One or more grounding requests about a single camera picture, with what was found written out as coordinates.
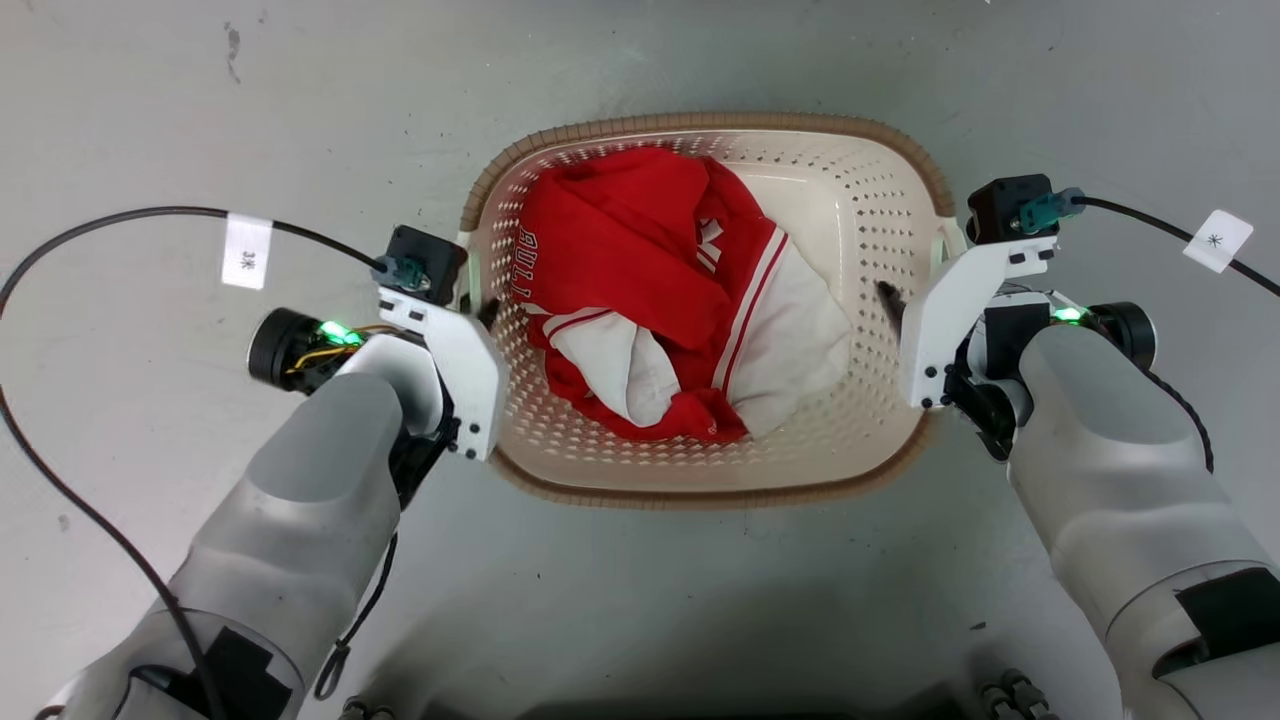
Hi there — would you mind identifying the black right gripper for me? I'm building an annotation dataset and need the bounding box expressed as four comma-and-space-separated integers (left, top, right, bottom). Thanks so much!
876, 281, 1053, 463

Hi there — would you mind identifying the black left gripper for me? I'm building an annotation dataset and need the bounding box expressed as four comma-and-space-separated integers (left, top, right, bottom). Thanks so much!
392, 298, 504, 509

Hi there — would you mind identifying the cream laundry basket brown rim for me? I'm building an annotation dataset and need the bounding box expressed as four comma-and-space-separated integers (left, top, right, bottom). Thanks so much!
459, 112, 957, 511

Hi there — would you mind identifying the red and white jersey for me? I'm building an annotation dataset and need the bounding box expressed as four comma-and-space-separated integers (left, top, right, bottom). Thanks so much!
517, 146, 854, 445

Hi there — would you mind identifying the white left camera bracket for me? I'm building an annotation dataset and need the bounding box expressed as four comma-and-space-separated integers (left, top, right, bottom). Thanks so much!
376, 286, 510, 463

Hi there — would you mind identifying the white camera bracket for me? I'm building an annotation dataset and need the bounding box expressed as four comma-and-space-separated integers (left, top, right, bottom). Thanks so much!
899, 234, 1061, 411
376, 286, 510, 463

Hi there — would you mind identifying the white right camera bracket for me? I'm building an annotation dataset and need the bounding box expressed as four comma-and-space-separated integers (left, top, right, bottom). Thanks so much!
899, 234, 1061, 411

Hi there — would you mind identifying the white paper cable tag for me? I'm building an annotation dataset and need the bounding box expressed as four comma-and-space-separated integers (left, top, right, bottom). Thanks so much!
221, 212, 274, 292
1182, 208, 1255, 275

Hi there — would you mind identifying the black right camera cable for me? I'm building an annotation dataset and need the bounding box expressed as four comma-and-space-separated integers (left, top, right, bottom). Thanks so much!
1072, 195, 1280, 299

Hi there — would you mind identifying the black camera cable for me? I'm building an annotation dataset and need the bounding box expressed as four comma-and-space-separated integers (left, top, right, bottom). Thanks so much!
1072, 195, 1280, 299
0, 206, 393, 720

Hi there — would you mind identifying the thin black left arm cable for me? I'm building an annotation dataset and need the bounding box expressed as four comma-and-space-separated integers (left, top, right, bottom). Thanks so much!
313, 533, 400, 701

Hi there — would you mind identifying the coiled black right arm cable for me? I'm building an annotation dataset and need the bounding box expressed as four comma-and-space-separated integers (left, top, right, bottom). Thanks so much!
1143, 368, 1217, 475

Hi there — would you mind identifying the black left camera cable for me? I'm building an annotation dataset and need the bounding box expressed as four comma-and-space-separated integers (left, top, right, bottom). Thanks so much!
0, 206, 393, 720

